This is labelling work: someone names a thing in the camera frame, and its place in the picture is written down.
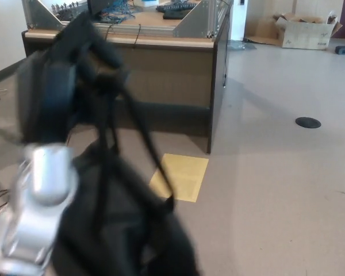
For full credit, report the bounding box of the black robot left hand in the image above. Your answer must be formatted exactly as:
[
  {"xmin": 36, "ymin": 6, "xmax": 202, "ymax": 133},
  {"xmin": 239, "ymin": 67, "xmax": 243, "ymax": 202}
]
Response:
[{"xmin": 15, "ymin": 12, "xmax": 132, "ymax": 145}]

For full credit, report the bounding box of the black lunchbag with straps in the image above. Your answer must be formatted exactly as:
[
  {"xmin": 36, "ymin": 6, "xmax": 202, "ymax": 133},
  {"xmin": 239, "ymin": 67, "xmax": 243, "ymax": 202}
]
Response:
[{"xmin": 49, "ymin": 73, "xmax": 204, "ymax": 276}]

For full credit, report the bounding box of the black monitor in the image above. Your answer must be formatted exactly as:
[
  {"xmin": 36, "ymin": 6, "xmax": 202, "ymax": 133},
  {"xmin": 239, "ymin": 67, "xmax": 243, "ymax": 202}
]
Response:
[{"xmin": 86, "ymin": 0, "xmax": 116, "ymax": 17}]

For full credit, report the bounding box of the dark brown beige-top desk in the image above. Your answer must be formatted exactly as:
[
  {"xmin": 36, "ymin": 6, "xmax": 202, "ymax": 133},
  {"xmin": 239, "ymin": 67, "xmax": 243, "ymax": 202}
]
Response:
[{"xmin": 21, "ymin": 0, "xmax": 234, "ymax": 155}]

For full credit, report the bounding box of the black flat rectangular device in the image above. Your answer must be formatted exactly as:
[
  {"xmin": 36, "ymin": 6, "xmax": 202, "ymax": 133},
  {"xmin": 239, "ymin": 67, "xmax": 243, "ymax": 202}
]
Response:
[{"xmin": 162, "ymin": 10, "xmax": 188, "ymax": 21}]

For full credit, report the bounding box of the black keyboard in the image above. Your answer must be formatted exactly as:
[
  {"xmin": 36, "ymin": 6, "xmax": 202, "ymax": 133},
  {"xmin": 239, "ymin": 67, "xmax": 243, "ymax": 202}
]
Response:
[{"xmin": 155, "ymin": 1, "xmax": 198, "ymax": 13}]

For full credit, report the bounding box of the yellow paper sheet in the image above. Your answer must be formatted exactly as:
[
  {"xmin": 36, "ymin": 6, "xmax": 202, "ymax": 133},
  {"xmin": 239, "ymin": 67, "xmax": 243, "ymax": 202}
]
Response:
[{"xmin": 148, "ymin": 152, "xmax": 210, "ymax": 204}]

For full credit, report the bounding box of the clear plastic wrap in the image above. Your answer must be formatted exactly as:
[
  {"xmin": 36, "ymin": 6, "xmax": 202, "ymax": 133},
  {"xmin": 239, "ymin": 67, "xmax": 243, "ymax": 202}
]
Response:
[{"xmin": 228, "ymin": 40, "xmax": 258, "ymax": 51}]

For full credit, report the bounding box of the flat cardboard sheet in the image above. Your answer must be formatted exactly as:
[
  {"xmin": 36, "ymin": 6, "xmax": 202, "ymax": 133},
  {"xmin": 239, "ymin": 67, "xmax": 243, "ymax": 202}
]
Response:
[{"xmin": 243, "ymin": 33, "xmax": 284, "ymax": 47}]

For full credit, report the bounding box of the open cardboard box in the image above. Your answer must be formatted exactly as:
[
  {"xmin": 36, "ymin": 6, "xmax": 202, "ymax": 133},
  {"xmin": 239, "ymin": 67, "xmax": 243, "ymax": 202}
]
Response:
[{"xmin": 272, "ymin": 10, "xmax": 344, "ymax": 51}]

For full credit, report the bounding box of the black round floor cover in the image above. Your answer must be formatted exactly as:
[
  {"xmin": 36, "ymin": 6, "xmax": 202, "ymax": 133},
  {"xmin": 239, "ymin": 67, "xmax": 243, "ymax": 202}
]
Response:
[{"xmin": 294, "ymin": 116, "xmax": 322, "ymax": 129}]

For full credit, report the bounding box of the blue cable tangle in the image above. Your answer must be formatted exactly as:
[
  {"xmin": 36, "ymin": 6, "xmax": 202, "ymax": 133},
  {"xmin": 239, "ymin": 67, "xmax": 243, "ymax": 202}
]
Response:
[{"xmin": 99, "ymin": 0, "xmax": 136, "ymax": 24}]

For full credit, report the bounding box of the short black hanging cable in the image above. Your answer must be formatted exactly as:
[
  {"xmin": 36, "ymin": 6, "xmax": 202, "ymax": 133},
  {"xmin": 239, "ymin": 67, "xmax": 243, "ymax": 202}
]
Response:
[{"xmin": 132, "ymin": 24, "xmax": 142, "ymax": 46}]

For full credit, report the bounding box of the aluminium extrusion frame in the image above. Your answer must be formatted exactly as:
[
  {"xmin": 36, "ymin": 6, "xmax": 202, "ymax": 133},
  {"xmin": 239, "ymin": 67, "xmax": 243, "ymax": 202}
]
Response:
[{"xmin": 21, "ymin": 0, "xmax": 232, "ymax": 39}]

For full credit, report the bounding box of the thin black desk-side cable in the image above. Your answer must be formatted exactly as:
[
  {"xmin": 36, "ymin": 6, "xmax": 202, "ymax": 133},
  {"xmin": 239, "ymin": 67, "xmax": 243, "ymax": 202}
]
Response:
[{"xmin": 221, "ymin": 0, "xmax": 230, "ymax": 87}]

